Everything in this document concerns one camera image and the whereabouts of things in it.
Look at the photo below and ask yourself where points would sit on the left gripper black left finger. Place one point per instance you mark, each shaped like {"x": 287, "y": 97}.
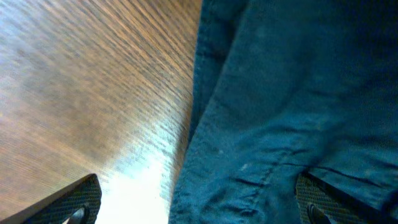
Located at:
{"x": 78, "y": 202}

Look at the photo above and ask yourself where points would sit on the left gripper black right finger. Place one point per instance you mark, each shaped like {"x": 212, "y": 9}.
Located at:
{"x": 326, "y": 203}

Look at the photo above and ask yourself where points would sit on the dark blue garment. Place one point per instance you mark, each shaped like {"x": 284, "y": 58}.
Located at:
{"x": 283, "y": 89}

